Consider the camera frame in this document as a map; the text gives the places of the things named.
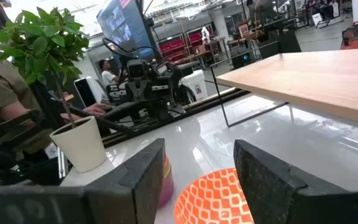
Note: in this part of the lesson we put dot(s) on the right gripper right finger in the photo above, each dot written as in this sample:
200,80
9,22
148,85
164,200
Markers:
269,186

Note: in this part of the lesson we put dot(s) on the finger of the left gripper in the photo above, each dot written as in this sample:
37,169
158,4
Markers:
133,90
145,90

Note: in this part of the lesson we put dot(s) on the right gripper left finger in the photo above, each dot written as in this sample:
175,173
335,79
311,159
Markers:
129,193

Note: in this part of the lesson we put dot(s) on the orange pink plastic bowl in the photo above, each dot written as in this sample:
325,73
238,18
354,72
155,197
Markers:
167,186

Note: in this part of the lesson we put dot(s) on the orange and teal patterned bowl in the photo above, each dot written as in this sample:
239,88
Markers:
210,199

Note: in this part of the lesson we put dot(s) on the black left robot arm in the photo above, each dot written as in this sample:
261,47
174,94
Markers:
166,105

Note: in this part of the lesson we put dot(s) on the person's hand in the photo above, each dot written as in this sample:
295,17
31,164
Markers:
95,109

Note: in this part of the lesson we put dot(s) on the black white tower case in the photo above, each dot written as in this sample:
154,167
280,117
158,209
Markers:
85,91

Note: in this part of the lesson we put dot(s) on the white bin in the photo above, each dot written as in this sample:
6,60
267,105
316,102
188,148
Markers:
196,85

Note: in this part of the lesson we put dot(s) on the large display screen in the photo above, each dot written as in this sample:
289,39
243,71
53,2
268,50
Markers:
123,28

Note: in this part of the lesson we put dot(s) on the white plant pot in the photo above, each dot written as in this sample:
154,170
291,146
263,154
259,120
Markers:
79,146

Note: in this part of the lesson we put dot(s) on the green leafy plant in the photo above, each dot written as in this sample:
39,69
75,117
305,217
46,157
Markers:
42,40

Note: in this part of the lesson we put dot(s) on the black box with blue light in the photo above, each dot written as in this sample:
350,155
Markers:
242,57

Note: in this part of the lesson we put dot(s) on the black desk equipment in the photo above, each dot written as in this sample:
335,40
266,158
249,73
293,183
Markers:
11,174

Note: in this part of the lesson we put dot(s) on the wooden shelf black metal frame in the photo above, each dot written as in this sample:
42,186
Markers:
306,77

